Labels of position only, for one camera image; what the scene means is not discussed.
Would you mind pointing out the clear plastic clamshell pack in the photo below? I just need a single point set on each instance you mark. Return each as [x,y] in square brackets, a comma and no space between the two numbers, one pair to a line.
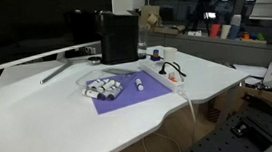
[86,78]

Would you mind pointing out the white bottle lying alone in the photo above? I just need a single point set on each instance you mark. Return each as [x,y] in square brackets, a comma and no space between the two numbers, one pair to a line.
[139,84]

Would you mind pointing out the purple paper mat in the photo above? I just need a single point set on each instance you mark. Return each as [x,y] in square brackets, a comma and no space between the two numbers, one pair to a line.
[134,96]

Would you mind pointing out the small white medicine bottle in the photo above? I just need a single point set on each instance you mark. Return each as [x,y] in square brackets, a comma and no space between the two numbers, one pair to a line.
[96,84]
[105,80]
[114,92]

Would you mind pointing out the white bottle with yellow bands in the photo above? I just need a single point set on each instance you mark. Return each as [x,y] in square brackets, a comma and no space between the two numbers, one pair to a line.
[109,85]

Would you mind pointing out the white paper cup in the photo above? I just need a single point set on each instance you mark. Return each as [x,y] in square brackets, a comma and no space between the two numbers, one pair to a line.
[170,54]

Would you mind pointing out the white power strip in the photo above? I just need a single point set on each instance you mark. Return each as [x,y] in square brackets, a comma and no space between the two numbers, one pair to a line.
[177,86]

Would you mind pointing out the black box appliance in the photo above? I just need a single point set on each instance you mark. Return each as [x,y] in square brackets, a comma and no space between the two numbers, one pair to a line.
[119,37]

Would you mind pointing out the small black round dish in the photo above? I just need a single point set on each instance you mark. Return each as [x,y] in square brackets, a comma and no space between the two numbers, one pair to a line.
[94,59]

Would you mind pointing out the white bottle with dark cap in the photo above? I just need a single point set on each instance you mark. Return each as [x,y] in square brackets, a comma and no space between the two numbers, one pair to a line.
[91,93]

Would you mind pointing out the brown cardboard box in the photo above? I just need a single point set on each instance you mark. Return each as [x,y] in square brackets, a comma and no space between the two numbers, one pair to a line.
[149,16]

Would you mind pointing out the silver monitor stand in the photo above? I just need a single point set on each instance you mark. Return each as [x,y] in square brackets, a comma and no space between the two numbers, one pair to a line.
[53,72]

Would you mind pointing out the red plastic cup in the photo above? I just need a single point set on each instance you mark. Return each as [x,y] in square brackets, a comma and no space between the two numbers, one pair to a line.
[215,30]

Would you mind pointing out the grey side counter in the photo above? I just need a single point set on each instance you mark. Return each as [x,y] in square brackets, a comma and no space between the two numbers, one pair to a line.
[227,50]

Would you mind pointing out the cream plastic cup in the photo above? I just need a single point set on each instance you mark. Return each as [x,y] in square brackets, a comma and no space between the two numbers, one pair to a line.
[225,31]

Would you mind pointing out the black perforated breadboard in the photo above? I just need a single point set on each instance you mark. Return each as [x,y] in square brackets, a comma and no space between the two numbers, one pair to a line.
[216,143]

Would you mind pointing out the blue plastic cup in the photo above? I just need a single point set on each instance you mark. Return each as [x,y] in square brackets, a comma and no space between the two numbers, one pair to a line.
[234,32]

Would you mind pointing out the white curved computer monitor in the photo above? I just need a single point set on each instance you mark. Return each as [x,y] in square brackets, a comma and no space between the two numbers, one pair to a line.
[37,28]

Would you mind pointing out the white cup on stack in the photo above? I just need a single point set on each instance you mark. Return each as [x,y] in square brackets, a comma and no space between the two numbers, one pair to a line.
[236,20]

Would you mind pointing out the white paper sheets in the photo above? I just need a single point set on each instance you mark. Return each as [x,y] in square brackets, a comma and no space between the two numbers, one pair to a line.
[252,71]

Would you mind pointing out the small orange toy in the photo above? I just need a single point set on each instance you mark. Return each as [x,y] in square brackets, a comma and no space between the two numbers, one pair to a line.
[246,36]

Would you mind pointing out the small green toy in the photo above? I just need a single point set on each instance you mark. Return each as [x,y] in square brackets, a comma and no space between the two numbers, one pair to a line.
[261,37]

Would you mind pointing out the black camera tripod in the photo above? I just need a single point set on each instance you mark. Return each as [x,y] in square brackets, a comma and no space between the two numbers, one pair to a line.
[200,9]

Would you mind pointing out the black clamp mount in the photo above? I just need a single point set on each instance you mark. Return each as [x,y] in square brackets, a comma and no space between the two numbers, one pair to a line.
[239,130]

